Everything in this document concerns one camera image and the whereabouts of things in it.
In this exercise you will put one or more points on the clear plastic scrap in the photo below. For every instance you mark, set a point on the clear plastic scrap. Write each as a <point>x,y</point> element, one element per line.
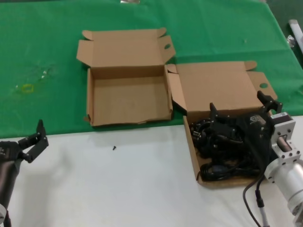
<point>45,73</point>

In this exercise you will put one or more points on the yellow rubber band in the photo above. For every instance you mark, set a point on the yellow rubber band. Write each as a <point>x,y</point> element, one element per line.
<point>23,88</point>

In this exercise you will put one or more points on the white tube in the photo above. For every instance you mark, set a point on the white tube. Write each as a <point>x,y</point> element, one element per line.
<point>297,33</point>

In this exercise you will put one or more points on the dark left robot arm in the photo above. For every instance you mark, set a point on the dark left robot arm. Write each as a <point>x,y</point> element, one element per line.
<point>6,184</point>

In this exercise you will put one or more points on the silver metal object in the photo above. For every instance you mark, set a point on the silver metal object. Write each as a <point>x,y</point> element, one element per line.
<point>129,1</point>

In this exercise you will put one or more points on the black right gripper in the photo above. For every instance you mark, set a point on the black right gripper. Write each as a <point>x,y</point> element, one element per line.
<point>256,132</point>

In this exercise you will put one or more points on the cardboard box with round hole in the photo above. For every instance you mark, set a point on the cardboard box with round hole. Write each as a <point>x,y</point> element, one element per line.
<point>125,49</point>

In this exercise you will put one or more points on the small clear plastic bag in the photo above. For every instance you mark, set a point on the small clear plastic bag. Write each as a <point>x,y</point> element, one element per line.
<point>290,40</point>

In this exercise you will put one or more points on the green tablecloth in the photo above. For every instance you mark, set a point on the green tablecloth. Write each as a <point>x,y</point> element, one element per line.
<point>35,35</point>

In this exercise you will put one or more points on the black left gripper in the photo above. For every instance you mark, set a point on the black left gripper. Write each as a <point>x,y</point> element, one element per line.
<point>8,151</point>

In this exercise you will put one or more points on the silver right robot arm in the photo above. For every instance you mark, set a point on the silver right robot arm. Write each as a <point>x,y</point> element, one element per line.
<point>286,160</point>

